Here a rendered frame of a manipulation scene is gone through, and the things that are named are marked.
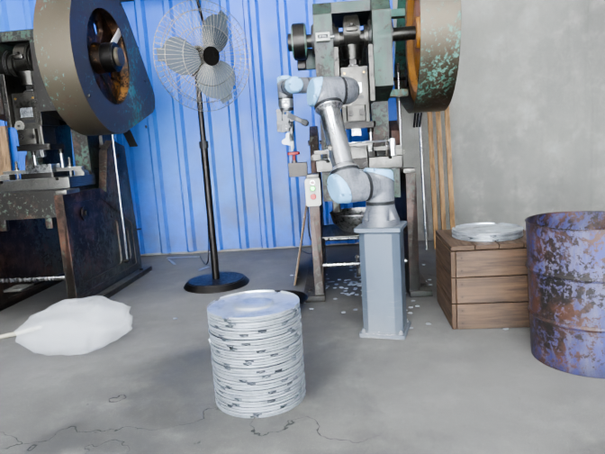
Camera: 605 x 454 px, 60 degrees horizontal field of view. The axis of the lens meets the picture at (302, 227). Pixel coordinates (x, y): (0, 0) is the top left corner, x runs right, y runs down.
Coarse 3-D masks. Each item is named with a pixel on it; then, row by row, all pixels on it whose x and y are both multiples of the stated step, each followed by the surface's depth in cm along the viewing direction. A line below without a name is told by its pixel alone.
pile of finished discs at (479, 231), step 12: (456, 228) 234; (468, 228) 232; (480, 228) 227; (492, 228) 225; (504, 228) 226; (516, 228) 225; (468, 240) 218; (480, 240) 215; (492, 240) 216; (504, 240) 214
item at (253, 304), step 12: (228, 300) 171; (240, 300) 168; (252, 300) 167; (264, 300) 167; (276, 300) 168; (288, 300) 167; (216, 312) 160; (228, 312) 159; (240, 312) 158; (252, 312) 157; (264, 312) 157; (276, 312) 156
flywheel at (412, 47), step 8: (408, 0) 291; (416, 0) 284; (408, 8) 295; (416, 8) 285; (408, 16) 297; (416, 16) 286; (408, 24) 300; (416, 24) 268; (416, 32) 269; (416, 40) 271; (408, 48) 303; (416, 48) 292; (408, 56) 303; (416, 56) 294; (408, 64) 303; (416, 64) 295; (408, 72) 304; (416, 72) 297; (408, 80) 305; (416, 80) 295; (416, 88) 288
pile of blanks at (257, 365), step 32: (224, 320) 154; (256, 320) 151; (288, 320) 158; (224, 352) 155; (256, 352) 152; (288, 352) 157; (224, 384) 157; (256, 384) 154; (288, 384) 160; (256, 416) 156
